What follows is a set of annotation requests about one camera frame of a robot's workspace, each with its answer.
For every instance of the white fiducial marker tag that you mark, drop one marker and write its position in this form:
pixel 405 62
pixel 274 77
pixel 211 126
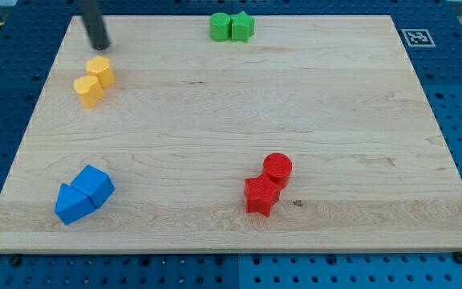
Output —
pixel 418 38

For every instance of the black bolt right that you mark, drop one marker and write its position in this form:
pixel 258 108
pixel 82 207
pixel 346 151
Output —
pixel 457 256

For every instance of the yellow hexagon block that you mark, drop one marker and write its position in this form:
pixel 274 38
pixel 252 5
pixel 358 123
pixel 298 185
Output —
pixel 101 68

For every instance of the wooden board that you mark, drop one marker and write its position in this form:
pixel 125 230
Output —
pixel 188 119

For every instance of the green star block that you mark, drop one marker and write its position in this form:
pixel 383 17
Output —
pixel 242 27

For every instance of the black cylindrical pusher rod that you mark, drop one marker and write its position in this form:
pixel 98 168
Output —
pixel 94 24

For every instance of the green cylinder block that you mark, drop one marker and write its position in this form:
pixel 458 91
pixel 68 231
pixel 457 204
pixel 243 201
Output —
pixel 220 26

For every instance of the red star block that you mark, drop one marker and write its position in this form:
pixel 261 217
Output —
pixel 261 194

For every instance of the blue triangle block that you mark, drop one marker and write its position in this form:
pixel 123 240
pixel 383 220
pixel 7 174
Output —
pixel 72 204

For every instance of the yellow heart block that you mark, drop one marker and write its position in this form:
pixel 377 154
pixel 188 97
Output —
pixel 89 90

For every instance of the black bolt left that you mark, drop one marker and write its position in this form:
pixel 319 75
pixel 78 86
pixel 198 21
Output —
pixel 15 260

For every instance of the black bolt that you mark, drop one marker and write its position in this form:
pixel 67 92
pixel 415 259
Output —
pixel 15 260
pixel 457 256

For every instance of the red cylinder block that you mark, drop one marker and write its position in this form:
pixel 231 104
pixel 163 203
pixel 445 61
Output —
pixel 277 168

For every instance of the blue cube block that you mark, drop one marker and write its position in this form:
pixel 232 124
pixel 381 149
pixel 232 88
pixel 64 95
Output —
pixel 95 184

